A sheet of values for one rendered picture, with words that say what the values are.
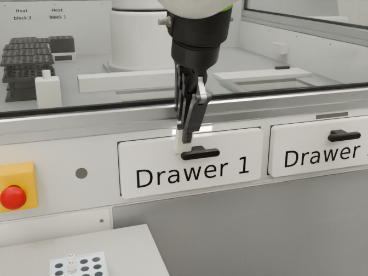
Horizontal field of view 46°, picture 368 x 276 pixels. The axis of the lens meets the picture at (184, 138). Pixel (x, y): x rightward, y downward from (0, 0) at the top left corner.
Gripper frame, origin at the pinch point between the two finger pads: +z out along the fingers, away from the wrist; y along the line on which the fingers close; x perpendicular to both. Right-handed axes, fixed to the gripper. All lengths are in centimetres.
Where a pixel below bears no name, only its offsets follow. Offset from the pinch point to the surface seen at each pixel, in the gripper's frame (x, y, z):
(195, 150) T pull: 2.0, 1.3, 2.4
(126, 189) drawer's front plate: -10.6, 1.2, 10.2
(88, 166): -17.2, -2.1, 6.2
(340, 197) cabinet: 39.5, 3.2, 21.1
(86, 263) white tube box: -19.8, 16.5, 9.2
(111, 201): -13.3, 0.5, 13.7
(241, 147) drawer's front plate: 12.7, -0.8, 4.8
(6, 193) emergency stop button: -30.8, 4.5, 3.5
